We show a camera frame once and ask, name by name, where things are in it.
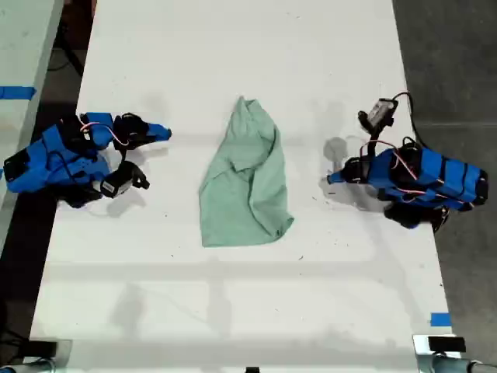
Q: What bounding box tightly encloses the small black box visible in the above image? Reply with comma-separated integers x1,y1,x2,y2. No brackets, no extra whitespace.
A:
428,336,467,353
27,340,59,357

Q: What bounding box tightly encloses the black floor cable bundle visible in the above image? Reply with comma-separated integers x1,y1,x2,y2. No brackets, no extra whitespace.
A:
0,328,30,364

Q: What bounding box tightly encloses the pale side table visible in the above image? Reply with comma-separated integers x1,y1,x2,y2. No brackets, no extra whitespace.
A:
0,0,65,249

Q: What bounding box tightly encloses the pale green T-shirt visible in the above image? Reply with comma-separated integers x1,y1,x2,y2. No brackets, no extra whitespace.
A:
198,96,295,249

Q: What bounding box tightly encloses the long blue tape strip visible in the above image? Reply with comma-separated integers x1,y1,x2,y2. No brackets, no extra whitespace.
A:
0,85,37,100

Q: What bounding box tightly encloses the short blue tape strip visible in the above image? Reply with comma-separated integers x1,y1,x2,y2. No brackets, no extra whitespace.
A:
429,312,453,328

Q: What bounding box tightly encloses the black camera cable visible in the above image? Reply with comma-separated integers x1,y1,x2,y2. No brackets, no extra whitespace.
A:
390,91,427,149

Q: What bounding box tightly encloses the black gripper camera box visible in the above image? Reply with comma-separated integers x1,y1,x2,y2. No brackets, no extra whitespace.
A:
99,162,151,200
356,98,398,135

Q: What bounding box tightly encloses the metal table bracket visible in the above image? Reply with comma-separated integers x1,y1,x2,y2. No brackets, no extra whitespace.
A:
23,338,74,368
412,333,467,373

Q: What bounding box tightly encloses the grey metal pipe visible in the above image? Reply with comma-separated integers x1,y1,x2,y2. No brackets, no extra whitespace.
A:
430,355,497,373

